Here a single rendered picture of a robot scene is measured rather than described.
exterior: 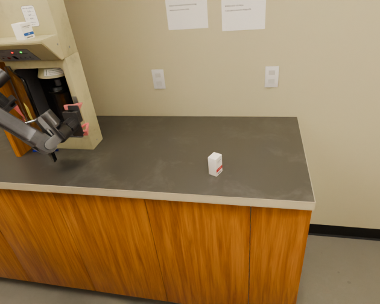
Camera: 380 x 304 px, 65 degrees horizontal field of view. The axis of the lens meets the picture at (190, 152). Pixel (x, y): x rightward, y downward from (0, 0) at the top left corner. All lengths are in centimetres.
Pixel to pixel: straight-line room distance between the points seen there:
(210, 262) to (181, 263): 15
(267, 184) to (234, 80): 69
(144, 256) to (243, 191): 67
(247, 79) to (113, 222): 102
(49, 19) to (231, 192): 102
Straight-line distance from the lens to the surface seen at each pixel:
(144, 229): 146
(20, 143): 178
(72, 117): 130
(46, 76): 158
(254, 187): 122
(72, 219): 161
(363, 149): 198
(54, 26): 145
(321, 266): 221
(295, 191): 122
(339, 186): 211
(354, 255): 234
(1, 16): 159
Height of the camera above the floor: 171
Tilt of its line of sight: 32 degrees down
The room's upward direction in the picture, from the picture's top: 6 degrees counter-clockwise
